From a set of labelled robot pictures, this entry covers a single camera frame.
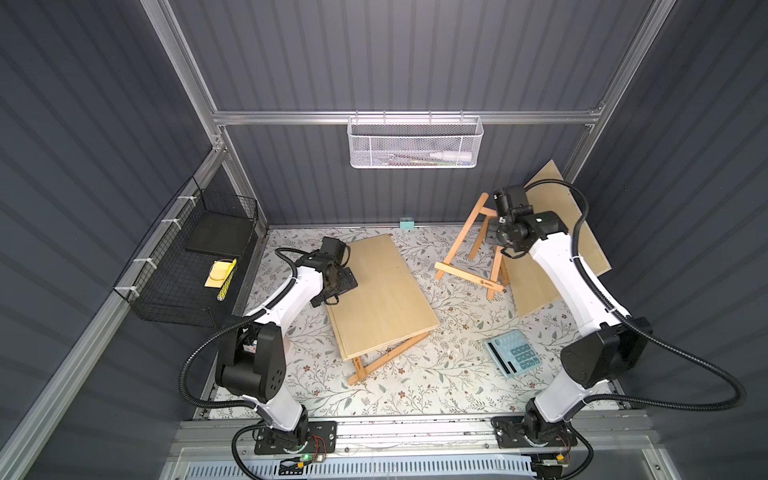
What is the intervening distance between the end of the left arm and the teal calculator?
1.50 ft

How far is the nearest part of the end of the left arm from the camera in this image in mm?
651

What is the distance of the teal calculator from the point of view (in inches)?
33.1
